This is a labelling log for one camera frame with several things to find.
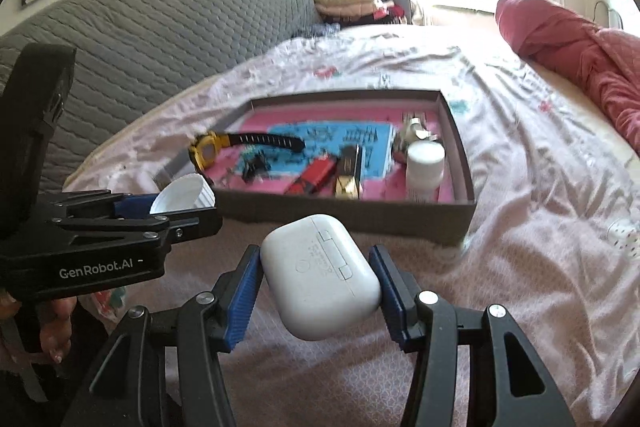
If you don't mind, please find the black and gold lighter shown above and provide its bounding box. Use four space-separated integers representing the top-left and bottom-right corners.
332 144 362 198

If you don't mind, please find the small white bottle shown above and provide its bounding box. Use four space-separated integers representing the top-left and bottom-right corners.
405 141 446 202

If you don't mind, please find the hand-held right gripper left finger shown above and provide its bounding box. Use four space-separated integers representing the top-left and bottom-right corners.
62 244 264 427

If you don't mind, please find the pink quilt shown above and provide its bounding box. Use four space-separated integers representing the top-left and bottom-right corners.
495 0 640 152

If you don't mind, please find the grey strap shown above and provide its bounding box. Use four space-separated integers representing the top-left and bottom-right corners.
0 322 51 403

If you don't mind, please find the white earbuds case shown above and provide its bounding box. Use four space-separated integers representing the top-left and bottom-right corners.
260 214 383 342

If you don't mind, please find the small black clip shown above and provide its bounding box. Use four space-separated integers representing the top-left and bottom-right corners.
242 152 272 182

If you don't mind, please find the white metal frame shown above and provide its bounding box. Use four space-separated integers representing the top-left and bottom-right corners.
592 2 623 28

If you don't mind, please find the grey quilted headboard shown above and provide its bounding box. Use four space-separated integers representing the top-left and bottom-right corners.
0 0 321 198

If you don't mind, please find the shallow grey cardboard box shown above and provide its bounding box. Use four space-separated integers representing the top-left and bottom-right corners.
155 89 478 248

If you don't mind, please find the yellow and black wristwatch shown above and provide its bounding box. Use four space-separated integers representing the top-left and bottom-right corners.
188 131 306 174

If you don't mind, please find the pile of dark clothes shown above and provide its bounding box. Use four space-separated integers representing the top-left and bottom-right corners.
360 0 416 25

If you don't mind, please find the pink and blue book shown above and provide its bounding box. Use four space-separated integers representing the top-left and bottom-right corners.
205 99 453 202

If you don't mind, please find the person's left hand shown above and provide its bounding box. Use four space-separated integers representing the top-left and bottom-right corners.
0 292 78 365

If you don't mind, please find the cream folded blanket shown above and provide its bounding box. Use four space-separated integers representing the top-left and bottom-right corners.
312 0 378 15

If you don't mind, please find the red lighter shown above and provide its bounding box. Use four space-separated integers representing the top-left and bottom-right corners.
284 157 337 196

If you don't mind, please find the white round lid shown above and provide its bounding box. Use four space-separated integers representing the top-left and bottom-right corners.
150 173 217 215

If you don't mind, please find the person's dark clothing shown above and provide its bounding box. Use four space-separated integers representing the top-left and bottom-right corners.
0 302 116 427

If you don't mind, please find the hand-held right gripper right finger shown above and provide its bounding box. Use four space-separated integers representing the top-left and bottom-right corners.
369 244 571 427

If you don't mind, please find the brass threaded fitting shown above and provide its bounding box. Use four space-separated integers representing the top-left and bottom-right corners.
395 112 441 162

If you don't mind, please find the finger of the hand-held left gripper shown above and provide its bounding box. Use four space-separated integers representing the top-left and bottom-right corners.
35 189 161 220
50 207 223 253

